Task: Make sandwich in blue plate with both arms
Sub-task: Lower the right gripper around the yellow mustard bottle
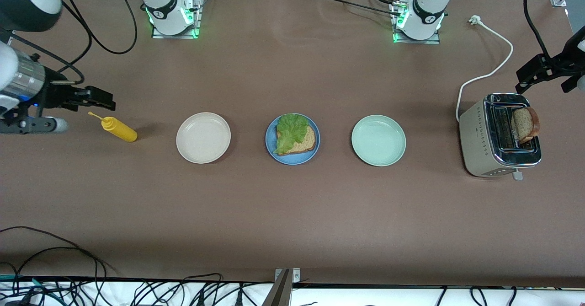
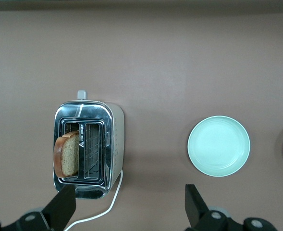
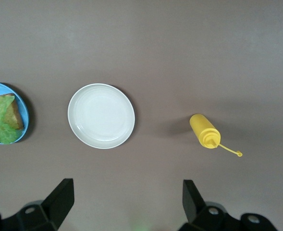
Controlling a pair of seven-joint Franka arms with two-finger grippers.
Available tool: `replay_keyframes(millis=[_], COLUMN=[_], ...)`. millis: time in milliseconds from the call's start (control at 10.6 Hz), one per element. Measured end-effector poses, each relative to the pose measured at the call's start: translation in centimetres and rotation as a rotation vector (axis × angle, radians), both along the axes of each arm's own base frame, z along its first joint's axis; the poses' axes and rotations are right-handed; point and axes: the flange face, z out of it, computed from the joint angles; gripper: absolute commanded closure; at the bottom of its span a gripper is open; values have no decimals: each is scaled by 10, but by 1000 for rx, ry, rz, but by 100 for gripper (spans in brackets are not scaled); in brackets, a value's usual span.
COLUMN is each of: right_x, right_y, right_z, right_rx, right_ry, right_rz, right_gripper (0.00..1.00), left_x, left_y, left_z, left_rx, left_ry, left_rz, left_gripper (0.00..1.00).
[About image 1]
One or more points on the aluminium table edge bracket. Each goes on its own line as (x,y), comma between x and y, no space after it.
(283,287)

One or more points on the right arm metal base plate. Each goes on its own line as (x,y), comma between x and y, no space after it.
(199,22)

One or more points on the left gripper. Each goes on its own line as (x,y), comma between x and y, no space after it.
(560,63)

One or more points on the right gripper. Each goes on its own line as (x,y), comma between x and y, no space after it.
(55,95)

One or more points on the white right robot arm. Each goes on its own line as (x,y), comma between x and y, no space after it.
(162,4)

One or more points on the blue plate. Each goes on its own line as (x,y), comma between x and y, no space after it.
(292,160)

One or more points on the beige plate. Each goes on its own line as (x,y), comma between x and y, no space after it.
(203,137)

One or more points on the green lettuce leaf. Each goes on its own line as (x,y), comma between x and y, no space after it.
(292,130)

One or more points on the brown bread slice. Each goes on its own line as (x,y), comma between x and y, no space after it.
(310,141)
(523,123)

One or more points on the silver two-slot toaster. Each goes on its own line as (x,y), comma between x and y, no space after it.
(475,136)

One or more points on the mint green plate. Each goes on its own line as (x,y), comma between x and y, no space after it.
(378,140)

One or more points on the yellow mustard squeeze bottle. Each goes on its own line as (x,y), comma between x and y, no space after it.
(119,131)

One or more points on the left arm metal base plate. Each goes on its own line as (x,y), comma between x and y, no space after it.
(432,41)

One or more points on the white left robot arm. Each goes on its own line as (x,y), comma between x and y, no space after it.
(425,8)

